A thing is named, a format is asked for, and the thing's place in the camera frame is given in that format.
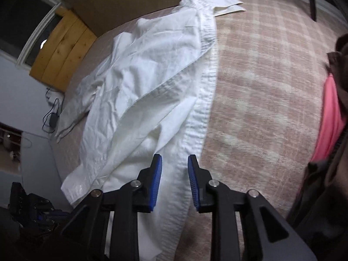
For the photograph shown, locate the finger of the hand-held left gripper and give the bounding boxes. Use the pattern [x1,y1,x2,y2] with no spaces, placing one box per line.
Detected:
[37,219,65,234]
[37,208,72,219]

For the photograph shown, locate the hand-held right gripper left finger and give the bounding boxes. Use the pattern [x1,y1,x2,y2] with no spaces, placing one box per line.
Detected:
[60,154,163,261]

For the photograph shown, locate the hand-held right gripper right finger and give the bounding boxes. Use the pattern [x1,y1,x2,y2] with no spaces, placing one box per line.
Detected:
[187,154,317,261]

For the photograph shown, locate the white shirt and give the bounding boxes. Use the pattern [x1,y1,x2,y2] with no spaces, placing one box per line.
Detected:
[54,0,246,261]

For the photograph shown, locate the shelf unit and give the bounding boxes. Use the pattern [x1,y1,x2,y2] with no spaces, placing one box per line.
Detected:
[0,124,23,159]

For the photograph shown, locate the white charger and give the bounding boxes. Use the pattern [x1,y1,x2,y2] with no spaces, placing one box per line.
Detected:
[46,88,58,105]

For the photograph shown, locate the plaid blanket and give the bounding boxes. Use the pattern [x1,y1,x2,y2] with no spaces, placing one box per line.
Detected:
[49,0,348,261]

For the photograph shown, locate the dark grey garment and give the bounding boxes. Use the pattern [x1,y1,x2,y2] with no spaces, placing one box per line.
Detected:
[287,130,348,251]

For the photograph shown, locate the pink garment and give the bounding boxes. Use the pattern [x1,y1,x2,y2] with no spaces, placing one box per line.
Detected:
[310,73,347,164]

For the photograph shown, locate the pine plank board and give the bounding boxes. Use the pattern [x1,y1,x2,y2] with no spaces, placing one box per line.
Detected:
[29,9,98,93]

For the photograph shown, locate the light wood panel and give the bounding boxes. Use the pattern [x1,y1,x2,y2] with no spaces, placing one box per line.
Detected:
[60,0,182,37]

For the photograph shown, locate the black adapter cable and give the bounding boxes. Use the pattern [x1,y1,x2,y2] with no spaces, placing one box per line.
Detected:
[42,87,64,135]

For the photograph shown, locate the white window frame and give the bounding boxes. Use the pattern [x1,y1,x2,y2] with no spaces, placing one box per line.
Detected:
[16,0,63,67]

